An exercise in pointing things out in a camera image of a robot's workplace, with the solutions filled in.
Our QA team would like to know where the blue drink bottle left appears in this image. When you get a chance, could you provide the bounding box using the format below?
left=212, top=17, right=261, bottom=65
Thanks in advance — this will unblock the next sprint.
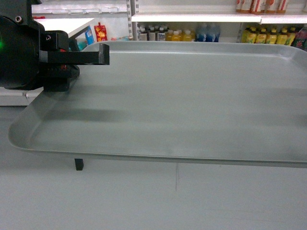
left=195, top=23, right=208, bottom=42

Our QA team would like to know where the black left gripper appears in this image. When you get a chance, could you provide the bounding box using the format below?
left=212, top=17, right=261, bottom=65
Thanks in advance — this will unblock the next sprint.
left=0, top=0, right=110, bottom=92

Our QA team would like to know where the dark tea bottle blue label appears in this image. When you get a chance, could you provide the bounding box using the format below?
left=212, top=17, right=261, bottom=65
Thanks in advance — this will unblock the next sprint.
left=157, top=27, right=165, bottom=41

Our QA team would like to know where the orange juice bottle front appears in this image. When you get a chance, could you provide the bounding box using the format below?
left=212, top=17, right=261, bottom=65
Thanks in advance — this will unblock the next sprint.
left=171, top=31, right=181, bottom=42

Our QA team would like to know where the orange juice bottle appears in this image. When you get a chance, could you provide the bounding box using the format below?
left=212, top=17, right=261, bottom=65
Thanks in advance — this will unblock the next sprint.
left=171, top=31, right=181, bottom=42
left=165, top=30, right=173, bottom=41

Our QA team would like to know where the yellow juice bottle right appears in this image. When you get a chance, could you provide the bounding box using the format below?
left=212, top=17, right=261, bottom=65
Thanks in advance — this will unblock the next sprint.
left=182, top=30, right=192, bottom=42

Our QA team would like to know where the yellow tea bottles right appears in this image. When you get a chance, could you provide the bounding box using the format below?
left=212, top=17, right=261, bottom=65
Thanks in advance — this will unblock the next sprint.
left=241, top=26, right=297, bottom=46

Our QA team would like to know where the white slotted shelf upright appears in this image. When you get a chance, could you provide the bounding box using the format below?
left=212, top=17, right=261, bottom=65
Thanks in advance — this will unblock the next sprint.
left=126, top=0, right=140, bottom=41

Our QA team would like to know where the white far shelf board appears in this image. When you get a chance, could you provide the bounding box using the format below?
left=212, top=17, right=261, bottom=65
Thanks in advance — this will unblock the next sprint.
left=131, top=13, right=307, bottom=24

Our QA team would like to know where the orange juice bottle back left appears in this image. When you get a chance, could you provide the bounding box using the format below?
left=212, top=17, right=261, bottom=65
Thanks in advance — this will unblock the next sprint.
left=165, top=30, right=173, bottom=41

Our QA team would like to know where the dark tea bottle left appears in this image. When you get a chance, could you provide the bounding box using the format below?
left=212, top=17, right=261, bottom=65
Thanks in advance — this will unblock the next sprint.
left=139, top=27, right=148, bottom=41

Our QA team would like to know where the grey rectangular serving tray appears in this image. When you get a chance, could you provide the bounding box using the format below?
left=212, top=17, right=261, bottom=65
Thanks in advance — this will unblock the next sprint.
left=8, top=42, right=307, bottom=168

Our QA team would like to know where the dark tea bottle middle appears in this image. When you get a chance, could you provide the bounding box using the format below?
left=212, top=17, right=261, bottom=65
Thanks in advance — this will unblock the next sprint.
left=148, top=27, right=156, bottom=41

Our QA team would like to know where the teal snack bag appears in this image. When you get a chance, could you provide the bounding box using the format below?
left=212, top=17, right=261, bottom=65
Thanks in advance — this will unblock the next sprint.
left=84, top=26, right=95, bottom=45

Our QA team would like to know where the red snack pouch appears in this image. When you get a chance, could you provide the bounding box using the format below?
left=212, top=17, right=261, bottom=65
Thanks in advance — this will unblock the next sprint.
left=94, top=22, right=107, bottom=42

